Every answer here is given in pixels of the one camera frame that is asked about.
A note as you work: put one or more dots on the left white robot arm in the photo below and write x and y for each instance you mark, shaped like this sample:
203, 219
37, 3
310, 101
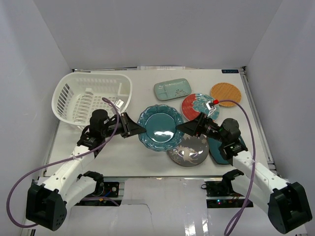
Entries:
49, 202

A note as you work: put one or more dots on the grey deer pattern plate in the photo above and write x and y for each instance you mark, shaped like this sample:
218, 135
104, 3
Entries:
190, 152

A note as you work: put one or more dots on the dark teal angular plate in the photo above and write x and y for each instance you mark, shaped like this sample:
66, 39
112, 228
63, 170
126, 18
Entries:
215, 153

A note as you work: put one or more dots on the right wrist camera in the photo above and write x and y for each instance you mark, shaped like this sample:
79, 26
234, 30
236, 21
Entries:
211, 106

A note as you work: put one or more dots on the red and teal floral plate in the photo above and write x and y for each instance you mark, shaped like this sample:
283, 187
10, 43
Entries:
194, 104

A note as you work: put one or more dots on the blue label sticker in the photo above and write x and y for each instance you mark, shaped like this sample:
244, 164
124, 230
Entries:
230, 71

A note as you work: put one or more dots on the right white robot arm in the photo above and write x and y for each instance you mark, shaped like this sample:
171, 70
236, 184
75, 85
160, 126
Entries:
285, 203

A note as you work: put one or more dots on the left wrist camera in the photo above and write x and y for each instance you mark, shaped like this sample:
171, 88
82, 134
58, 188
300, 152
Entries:
119, 103

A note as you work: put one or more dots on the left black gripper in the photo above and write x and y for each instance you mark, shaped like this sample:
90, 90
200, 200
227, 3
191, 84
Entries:
125, 125

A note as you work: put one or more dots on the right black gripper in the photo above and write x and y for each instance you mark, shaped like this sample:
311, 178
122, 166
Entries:
193, 128

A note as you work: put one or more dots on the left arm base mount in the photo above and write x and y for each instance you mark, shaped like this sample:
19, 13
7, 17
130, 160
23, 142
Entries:
108, 196

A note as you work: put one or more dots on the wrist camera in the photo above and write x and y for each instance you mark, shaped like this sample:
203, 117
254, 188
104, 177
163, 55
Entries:
119, 103
211, 106

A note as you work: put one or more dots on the white plastic dish bin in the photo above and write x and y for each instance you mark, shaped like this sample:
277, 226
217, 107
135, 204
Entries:
78, 94

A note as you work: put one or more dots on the orange woven round plate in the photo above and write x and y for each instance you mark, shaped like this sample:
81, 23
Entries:
226, 91

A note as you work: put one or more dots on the light green rectangular plate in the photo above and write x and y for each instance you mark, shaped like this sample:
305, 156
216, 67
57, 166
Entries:
172, 89

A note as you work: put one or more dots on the teal scalloped round plate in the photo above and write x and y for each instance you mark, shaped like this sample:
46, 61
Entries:
160, 122

